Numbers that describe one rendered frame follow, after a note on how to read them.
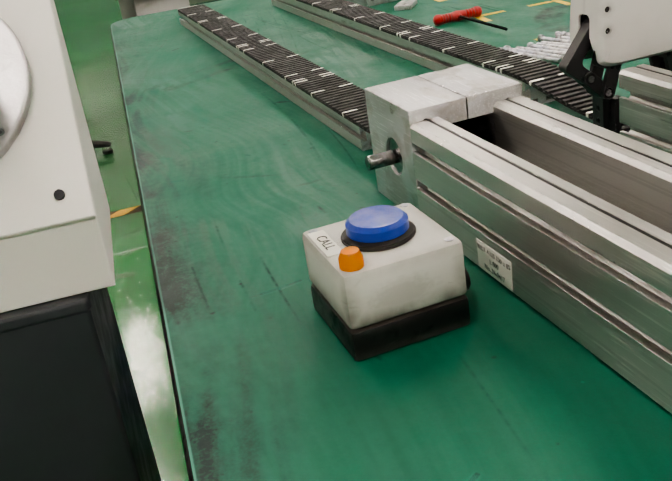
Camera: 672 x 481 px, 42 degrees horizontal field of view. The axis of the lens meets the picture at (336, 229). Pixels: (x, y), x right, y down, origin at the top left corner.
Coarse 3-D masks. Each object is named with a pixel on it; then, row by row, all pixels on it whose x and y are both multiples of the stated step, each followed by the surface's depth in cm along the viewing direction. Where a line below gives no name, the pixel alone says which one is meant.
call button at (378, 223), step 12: (360, 216) 55; (372, 216) 55; (384, 216) 55; (396, 216) 55; (348, 228) 55; (360, 228) 54; (372, 228) 54; (384, 228) 54; (396, 228) 54; (408, 228) 55; (360, 240) 54; (372, 240) 54; (384, 240) 54
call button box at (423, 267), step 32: (416, 224) 56; (320, 256) 55; (384, 256) 53; (416, 256) 53; (448, 256) 53; (320, 288) 57; (352, 288) 52; (384, 288) 52; (416, 288) 53; (448, 288) 54; (352, 320) 53; (384, 320) 54; (416, 320) 54; (448, 320) 55; (352, 352) 54; (384, 352) 54
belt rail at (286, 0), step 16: (272, 0) 177; (288, 0) 166; (304, 16) 160; (320, 16) 153; (336, 16) 143; (352, 32) 138; (368, 32) 132; (384, 32) 126; (384, 48) 128; (400, 48) 122; (416, 48) 117; (432, 64) 113; (448, 64) 111; (528, 96) 94; (544, 96) 94
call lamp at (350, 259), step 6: (348, 246) 52; (354, 246) 52; (342, 252) 52; (348, 252) 52; (354, 252) 52; (360, 252) 52; (342, 258) 52; (348, 258) 51; (354, 258) 51; (360, 258) 52; (342, 264) 52; (348, 264) 52; (354, 264) 52; (360, 264) 52; (342, 270) 52; (348, 270) 52; (354, 270) 52
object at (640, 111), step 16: (624, 80) 72; (640, 80) 70; (656, 80) 69; (640, 96) 72; (656, 96) 69; (624, 112) 73; (640, 112) 71; (656, 112) 69; (640, 128) 72; (656, 128) 70; (656, 144) 71
